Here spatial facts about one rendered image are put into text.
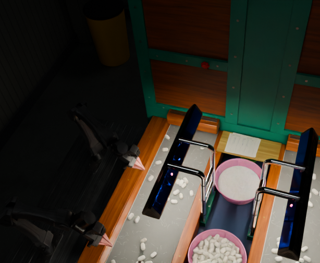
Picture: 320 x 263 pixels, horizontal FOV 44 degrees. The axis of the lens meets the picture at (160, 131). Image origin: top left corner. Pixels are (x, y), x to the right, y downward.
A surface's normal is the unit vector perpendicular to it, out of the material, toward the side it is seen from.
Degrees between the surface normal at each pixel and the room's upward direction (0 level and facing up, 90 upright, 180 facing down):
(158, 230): 0
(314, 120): 90
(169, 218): 0
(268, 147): 0
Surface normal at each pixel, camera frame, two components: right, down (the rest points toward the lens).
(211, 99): -0.36, 0.73
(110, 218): -0.09, -0.65
